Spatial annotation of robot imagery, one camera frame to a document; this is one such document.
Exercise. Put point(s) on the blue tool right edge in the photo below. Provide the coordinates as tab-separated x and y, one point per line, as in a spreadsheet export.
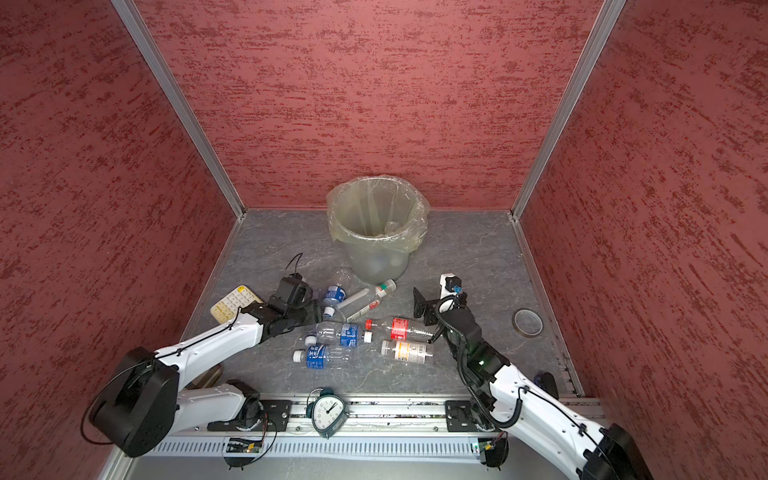
546	381

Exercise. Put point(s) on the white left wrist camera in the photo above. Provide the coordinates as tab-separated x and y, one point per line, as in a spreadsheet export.
292	293

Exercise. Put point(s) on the tape roll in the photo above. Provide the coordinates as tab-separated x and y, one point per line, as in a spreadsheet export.
527	323

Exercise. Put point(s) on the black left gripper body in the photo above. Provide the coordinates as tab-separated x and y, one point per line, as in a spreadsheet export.
298	315

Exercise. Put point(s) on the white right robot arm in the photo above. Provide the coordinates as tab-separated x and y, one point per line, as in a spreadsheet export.
512	403

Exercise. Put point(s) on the clear green bin liner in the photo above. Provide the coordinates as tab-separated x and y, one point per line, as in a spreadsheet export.
378	212

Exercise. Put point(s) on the green cap slim bottle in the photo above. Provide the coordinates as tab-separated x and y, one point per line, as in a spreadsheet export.
364	301

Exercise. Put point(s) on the green heart alarm clock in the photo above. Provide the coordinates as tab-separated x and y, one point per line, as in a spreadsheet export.
327	413

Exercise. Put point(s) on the aluminium right corner post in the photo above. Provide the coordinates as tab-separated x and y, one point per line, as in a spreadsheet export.
599	34

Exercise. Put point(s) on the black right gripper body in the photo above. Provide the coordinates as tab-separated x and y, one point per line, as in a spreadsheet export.
433	317

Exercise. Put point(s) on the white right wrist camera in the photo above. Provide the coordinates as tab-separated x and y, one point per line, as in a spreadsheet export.
451	286

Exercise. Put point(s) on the striped roll left edge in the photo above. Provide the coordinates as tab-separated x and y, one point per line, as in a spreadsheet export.
207	379

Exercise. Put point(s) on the aluminium left corner post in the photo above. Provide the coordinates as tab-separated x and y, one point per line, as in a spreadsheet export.
131	18

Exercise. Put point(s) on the beige calculator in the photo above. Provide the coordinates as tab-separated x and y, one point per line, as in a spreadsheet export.
227	308

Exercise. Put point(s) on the aluminium corner post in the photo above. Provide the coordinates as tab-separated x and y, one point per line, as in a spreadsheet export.
131	18
599	34

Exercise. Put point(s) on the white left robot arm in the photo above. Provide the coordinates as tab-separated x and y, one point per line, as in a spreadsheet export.
147	398

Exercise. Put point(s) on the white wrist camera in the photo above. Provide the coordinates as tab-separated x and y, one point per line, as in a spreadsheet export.
451	286
292	293

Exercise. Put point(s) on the yellow label white cap bottle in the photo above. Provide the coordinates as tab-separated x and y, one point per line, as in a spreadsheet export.
408	351

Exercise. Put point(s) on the aluminium front rail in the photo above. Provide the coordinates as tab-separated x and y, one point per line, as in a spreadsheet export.
377	428

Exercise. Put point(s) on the blue label bottle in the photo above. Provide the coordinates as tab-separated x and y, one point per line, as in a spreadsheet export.
322	357
335	294
346	335

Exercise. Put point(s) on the red label bottle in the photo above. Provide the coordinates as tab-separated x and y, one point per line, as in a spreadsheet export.
396	328

